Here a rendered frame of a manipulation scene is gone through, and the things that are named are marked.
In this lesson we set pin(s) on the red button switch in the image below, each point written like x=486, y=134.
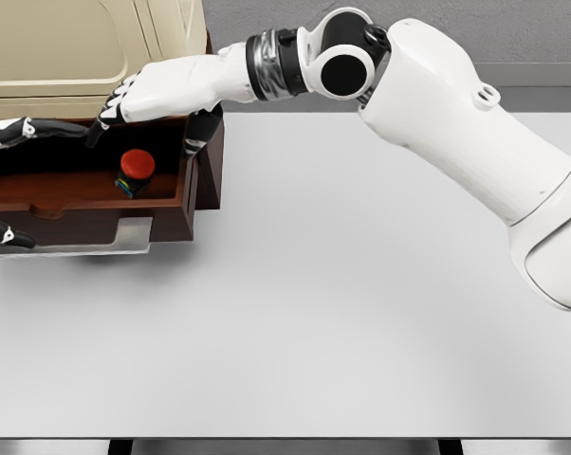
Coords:
x=137, y=162

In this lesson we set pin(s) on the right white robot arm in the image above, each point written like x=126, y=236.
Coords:
x=456, y=95

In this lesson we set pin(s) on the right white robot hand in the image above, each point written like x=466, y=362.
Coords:
x=171, y=87

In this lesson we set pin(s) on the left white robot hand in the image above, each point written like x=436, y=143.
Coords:
x=5, y=129

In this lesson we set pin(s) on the cream and brown cabinet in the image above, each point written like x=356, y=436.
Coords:
x=53, y=47

